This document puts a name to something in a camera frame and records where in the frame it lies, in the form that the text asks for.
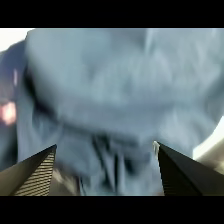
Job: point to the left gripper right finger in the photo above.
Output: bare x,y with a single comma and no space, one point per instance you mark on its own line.
186,176

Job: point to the blue T-shirt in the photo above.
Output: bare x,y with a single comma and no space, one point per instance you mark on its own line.
120,86

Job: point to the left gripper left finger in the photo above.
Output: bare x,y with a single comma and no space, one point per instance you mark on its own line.
31,176

